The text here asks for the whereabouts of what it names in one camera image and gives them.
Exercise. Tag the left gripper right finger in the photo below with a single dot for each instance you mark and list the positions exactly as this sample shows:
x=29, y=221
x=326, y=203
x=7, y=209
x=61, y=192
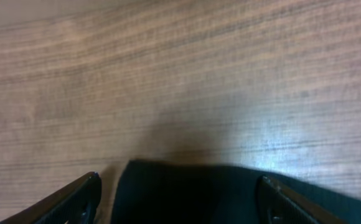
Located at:
x=278, y=204

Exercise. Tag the black t-shirt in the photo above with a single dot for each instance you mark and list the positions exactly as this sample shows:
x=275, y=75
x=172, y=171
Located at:
x=158, y=192

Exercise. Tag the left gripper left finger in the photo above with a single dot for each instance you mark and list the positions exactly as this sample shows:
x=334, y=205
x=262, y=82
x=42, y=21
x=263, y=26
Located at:
x=75, y=203

